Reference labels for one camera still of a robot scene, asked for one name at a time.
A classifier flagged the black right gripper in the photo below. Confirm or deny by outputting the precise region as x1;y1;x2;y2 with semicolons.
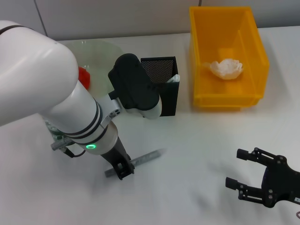
225;147;300;209

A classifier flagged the white paper ball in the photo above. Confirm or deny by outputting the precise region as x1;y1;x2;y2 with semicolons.
202;58;244;80

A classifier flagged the clear green-label water bottle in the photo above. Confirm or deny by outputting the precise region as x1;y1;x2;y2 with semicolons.
44;119;71;143

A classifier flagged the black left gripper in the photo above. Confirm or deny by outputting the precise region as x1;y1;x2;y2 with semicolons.
100;135;136;181

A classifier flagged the grey marker pen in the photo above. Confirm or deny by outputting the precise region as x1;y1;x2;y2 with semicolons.
104;149;166;178

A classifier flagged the black mesh pen holder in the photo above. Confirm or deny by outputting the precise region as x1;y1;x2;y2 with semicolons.
140;56;180;117

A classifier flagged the translucent green wavy fruit plate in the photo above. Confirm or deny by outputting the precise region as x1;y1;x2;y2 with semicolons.
62;39;125;100

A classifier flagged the left gripper cable with connector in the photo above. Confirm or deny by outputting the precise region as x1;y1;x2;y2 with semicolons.
51;137;86;158

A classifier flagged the red-orange toy orange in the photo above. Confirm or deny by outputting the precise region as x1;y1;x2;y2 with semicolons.
78;67;91;90

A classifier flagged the yellow plastic bin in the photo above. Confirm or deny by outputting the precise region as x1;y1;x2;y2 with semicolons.
189;6;270;108

